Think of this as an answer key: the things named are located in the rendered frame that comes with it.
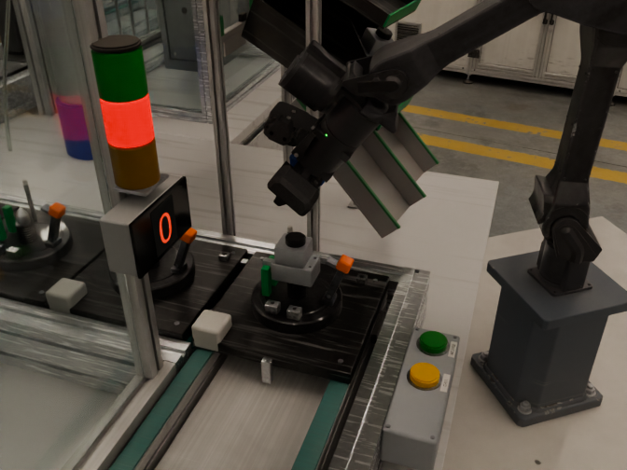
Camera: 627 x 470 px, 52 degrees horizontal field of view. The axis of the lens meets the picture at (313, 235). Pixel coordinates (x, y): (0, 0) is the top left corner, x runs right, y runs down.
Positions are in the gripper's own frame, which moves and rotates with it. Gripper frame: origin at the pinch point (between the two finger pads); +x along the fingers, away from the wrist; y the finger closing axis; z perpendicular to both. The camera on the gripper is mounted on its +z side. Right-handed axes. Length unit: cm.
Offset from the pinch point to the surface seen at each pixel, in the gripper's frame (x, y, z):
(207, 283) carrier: 25.2, -0.5, -0.5
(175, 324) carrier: 24.9, 10.4, -0.4
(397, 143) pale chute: 6.5, -47.0, -12.9
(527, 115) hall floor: 73, -351, -106
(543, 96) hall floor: 68, -391, -114
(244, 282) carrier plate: 21.8, -2.7, -5.0
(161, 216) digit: 1.4, 19.1, 9.9
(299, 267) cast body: 7.8, 2.4, -8.6
